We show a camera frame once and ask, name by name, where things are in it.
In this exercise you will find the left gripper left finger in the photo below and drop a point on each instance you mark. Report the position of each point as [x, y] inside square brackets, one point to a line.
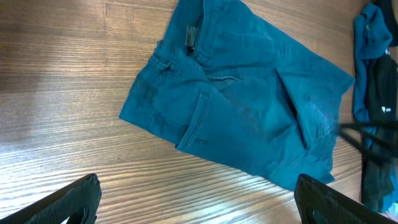
[75, 203]

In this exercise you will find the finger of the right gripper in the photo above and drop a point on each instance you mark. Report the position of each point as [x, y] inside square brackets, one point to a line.
[372, 147]

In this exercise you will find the blue garment in pile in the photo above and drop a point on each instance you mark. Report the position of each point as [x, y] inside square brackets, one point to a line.
[375, 98]

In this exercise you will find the blue denim shorts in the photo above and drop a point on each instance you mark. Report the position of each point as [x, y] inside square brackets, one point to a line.
[227, 86]

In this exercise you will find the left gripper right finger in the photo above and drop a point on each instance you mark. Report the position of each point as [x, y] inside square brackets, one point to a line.
[318, 203]

